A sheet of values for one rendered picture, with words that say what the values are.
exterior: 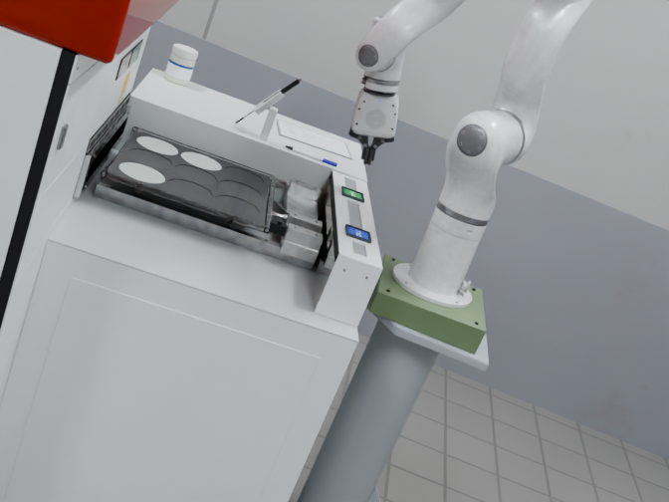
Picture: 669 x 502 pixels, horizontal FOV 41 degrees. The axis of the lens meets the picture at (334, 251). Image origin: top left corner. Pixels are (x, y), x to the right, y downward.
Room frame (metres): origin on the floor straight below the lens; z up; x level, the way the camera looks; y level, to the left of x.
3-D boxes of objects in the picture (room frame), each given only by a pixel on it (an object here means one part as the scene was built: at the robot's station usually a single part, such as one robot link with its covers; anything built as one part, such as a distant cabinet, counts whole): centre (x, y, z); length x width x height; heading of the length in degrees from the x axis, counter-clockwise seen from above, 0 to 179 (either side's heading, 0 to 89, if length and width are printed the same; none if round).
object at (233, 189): (1.95, 0.36, 0.90); 0.34 x 0.34 x 0.01; 10
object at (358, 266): (1.94, -0.01, 0.89); 0.55 x 0.09 x 0.14; 10
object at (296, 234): (1.85, 0.07, 0.89); 0.08 x 0.03 x 0.03; 100
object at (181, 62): (2.42, 0.58, 1.01); 0.07 x 0.07 x 0.10
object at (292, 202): (2.01, 0.10, 0.87); 0.36 x 0.08 x 0.03; 10
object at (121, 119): (1.90, 0.56, 0.89); 0.44 x 0.02 x 0.10; 10
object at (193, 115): (2.34, 0.33, 0.89); 0.62 x 0.35 x 0.14; 100
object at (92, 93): (1.72, 0.55, 1.02); 0.81 x 0.03 x 0.40; 10
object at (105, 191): (1.84, 0.28, 0.84); 0.50 x 0.02 x 0.03; 100
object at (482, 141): (1.90, -0.21, 1.18); 0.19 x 0.12 x 0.24; 155
